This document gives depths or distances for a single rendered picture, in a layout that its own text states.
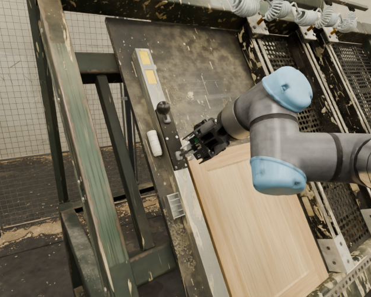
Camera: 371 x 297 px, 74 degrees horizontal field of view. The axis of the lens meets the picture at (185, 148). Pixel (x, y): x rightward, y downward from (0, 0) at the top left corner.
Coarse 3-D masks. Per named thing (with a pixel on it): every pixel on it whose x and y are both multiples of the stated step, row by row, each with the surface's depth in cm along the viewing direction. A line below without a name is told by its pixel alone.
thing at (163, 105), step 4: (160, 104) 64; (164, 104) 64; (168, 104) 65; (156, 108) 66; (160, 108) 64; (164, 108) 64; (168, 108) 65; (160, 112) 65; (164, 112) 65; (168, 112) 66; (164, 116) 72; (168, 116) 76; (164, 120) 75; (168, 120) 75
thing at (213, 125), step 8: (208, 120) 57; (216, 120) 57; (200, 128) 54; (208, 128) 55; (216, 128) 48; (200, 136) 52; (208, 136) 53; (216, 136) 48; (224, 136) 48; (192, 144) 56; (200, 144) 54; (208, 144) 53; (216, 144) 52; (224, 144) 55; (200, 152) 55; (208, 152) 53; (216, 152) 54
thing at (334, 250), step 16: (256, 16) 108; (272, 16) 100; (240, 32) 112; (256, 32) 104; (256, 48) 107; (256, 64) 108; (256, 80) 109; (304, 192) 99; (320, 192) 98; (320, 208) 95; (320, 224) 96; (336, 224) 96; (320, 240) 97; (336, 240) 93; (336, 256) 93
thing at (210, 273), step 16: (144, 80) 79; (144, 96) 81; (160, 96) 79; (160, 128) 76; (160, 144) 77; (176, 176) 73; (192, 192) 74; (192, 208) 72; (192, 224) 71; (192, 240) 71; (208, 240) 72; (208, 256) 70; (208, 272) 69; (208, 288) 68; (224, 288) 69
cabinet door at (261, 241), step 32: (192, 160) 80; (224, 160) 86; (224, 192) 83; (256, 192) 89; (224, 224) 78; (256, 224) 85; (288, 224) 92; (224, 256) 75; (256, 256) 81; (288, 256) 87; (320, 256) 94; (256, 288) 77; (288, 288) 82
